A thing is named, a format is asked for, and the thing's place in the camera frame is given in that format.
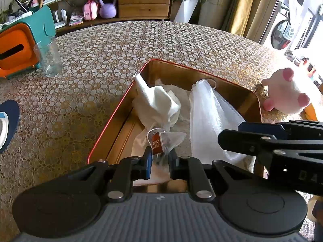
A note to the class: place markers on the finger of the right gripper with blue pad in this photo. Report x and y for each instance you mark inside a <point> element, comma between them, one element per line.
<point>292,126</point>

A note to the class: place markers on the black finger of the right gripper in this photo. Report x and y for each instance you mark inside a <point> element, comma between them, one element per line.
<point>252,141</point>

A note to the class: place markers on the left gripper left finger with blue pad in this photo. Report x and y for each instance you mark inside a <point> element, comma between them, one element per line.
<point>126,172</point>

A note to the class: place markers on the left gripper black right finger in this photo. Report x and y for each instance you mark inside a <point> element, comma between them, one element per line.
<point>191,170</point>

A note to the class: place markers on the yellow rubber chicken toy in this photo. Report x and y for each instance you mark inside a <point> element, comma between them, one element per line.
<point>311,112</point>

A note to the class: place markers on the clear bag of cotton swabs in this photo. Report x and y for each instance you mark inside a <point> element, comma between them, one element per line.
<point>163,142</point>

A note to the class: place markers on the white beige towel cloth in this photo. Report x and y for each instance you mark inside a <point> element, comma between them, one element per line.
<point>187,122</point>

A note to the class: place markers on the red metal tin box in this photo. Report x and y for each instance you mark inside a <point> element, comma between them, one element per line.
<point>116,140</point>

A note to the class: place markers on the white pink plush toy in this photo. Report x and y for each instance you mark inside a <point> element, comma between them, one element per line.
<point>283,93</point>

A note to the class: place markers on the lace patterned tablecloth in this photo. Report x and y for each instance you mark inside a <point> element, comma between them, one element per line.
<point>62,117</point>

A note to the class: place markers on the white front-load washing machine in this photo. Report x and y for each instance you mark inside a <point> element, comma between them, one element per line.
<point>279,33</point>

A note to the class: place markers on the yellow curtain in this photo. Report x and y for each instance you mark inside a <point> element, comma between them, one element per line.
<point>237,17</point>

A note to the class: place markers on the navy coaster with white lid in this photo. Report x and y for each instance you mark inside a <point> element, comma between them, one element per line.
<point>10,115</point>

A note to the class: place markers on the clear drinking glass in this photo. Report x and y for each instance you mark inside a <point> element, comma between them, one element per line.
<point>48,56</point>

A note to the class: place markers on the white geometric planter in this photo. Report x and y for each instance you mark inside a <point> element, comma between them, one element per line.
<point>185,11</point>

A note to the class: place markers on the beige standing air conditioner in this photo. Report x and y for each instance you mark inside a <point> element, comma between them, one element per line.
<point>213,12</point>

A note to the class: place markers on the purple kettlebell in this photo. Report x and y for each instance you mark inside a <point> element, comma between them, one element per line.
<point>107,10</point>

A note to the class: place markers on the wooden drawer sideboard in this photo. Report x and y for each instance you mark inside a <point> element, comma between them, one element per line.
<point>127,10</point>

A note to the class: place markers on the orange teal tissue organizer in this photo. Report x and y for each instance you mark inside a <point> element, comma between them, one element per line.
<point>19,38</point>

